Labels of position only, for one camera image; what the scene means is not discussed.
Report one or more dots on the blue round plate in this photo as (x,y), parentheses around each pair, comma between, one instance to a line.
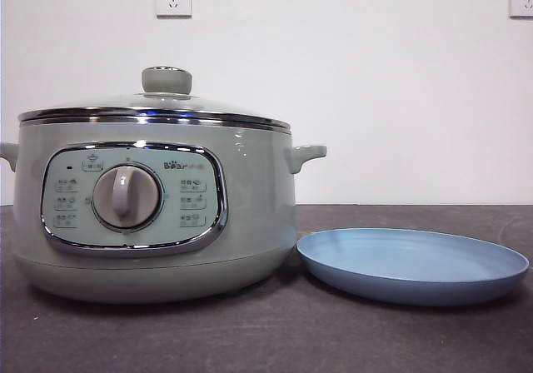
(408,260)

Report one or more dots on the glass lid with green knob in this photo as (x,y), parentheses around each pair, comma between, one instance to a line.
(166,82)

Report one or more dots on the pale green electric steamer pot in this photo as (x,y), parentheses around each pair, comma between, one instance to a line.
(258,206)

